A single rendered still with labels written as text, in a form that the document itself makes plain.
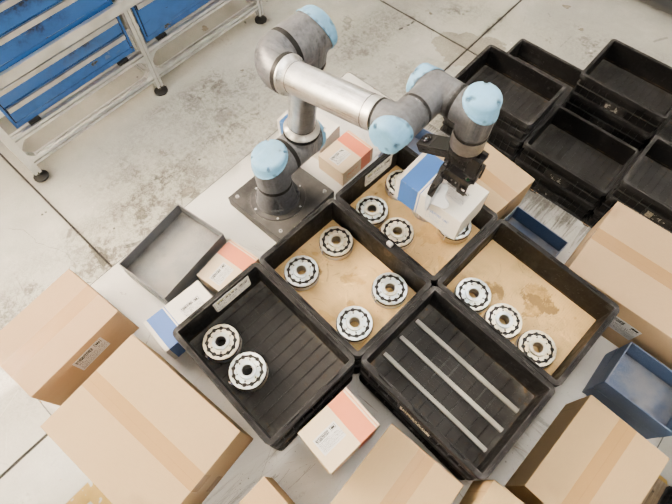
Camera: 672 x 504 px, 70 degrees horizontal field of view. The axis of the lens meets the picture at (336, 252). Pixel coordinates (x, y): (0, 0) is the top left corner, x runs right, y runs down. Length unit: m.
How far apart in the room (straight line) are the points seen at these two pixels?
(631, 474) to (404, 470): 0.55
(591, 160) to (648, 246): 0.90
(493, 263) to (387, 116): 0.72
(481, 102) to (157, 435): 1.06
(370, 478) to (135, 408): 0.61
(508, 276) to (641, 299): 0.35
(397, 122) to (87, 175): 2.27
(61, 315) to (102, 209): 1.31
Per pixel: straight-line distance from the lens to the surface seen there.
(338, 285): 1.43
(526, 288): 1.53
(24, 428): 2.55
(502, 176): 1.67
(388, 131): 0.94
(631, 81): 2.74
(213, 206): 1.77
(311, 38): 1.24
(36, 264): 2.81
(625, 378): 1.62
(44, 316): 1.60
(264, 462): 1.47
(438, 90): 1.02
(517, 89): 2.48
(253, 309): 1.43
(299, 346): 1.38
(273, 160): 1.49
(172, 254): 1.65
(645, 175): 2.40
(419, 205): 1.27
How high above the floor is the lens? 2.15
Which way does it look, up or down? 64 degrees down
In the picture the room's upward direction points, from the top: 1 degrees counter-clockwise
